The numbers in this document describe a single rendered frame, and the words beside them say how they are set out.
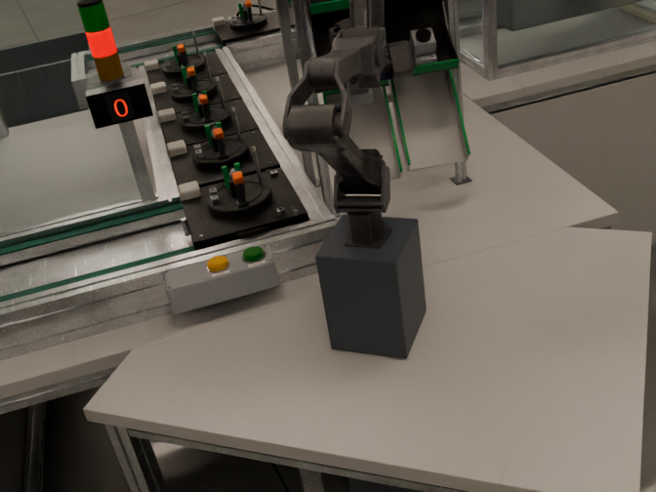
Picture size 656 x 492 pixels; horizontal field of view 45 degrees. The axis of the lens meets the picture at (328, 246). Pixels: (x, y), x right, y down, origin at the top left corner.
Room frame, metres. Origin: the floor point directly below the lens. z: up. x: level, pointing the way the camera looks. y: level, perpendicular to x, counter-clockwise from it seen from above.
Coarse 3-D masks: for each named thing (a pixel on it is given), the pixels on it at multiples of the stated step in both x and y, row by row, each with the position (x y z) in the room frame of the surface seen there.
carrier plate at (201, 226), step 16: (256, 176) 1.63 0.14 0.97; (208, 192) 1.58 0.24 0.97; (272, 192) 1.53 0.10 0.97; (288, 192) 1.52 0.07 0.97; (192, 208) 1.52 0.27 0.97; (272, 208) 1.46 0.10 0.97; (288, 208) 1.45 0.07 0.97; (304, 208) 1.44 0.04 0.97; (192, 224) 1.45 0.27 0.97; (208, 224) 1.44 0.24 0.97; (224, 224) 1.43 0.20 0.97; (240, 224) 1.42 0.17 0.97; (256, 224) 1.40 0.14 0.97; (272, 224) 1.40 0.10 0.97; (288, 224) 1.41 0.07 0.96; (192, 240) 1.38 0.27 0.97; (208, 240) 1.38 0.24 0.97; (224, 240) 1.38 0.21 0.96
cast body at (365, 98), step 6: (348, 84) 1.38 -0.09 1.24; (354, 84) 1.39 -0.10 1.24; (348, 90) 1.40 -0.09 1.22; (354, 90) 1.39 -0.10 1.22; (360, 90) 1.39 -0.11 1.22; (366, 90) 1.39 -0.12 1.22; (372, 90) 1.39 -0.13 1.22; (348, 96) 1.40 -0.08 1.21; (354, 96) 1.38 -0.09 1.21; (360, 96) 1.39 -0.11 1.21; (366, 96) 1.39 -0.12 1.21; (372, 96) 1.39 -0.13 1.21; (354, 102) 1.39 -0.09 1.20; (360, 102) 1.39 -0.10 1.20; (366, 102) 1.40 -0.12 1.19
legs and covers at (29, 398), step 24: (72, 384) 1.20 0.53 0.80; (96, 384) 1.20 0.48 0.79; (0, 408) 1.16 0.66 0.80; (24, 408) 1.89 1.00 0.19; (0, 432) 1.62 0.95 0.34; (24, 432) 1.80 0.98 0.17; (0, 456) 1.55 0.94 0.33; (24, 456) 1.69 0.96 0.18; (0, 480) 1.48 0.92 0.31; (24, 480) 1.60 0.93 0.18; (312, 480) 1.27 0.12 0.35
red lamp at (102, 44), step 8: (96, 32) 1.57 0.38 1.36; (104, 32) 1.57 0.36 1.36; (88, 40) 1.58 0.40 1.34; (96, 40) 1.57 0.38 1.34; (104, 40) 1.57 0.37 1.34; (112, 40) 1.58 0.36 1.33; (96, 48) 1.57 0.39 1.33; (104, 48) 1.57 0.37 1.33; (112, 48) 1.58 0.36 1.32; (96, 56) 1.57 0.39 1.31; (104, 56) 1.57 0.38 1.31
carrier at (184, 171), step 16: (208, 128) 1.80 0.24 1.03; (176, 144) 1.83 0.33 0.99; (192, 144) 1.86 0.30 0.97; (208, 144) 1.80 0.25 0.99; (224, 144) 1.76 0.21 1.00; (240, 144) 1.77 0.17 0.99; (256, 144) 1.80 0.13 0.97; (176, 160) 1.78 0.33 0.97; (192, 160) 1.74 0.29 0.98; (208, 160) 1.71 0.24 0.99; (224, 160) 1.69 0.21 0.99; (240, 160) 1.71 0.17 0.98; (272, 160) 1.69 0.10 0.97; (176, 176) 1.70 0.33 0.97; (192, 176) 1.68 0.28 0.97; (208, 176) 1.67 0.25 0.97
